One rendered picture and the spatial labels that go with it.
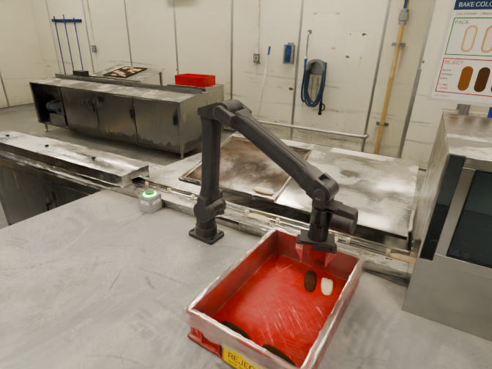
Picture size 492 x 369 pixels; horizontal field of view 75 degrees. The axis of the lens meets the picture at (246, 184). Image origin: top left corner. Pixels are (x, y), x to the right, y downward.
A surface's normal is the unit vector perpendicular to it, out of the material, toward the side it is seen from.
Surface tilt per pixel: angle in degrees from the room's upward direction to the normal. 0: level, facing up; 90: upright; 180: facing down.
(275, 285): 0
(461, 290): 90
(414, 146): 90
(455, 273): 90
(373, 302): 0
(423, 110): 90
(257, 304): 0
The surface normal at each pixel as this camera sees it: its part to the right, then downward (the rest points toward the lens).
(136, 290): 0.03, -0.91
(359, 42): -0.47, 0.36
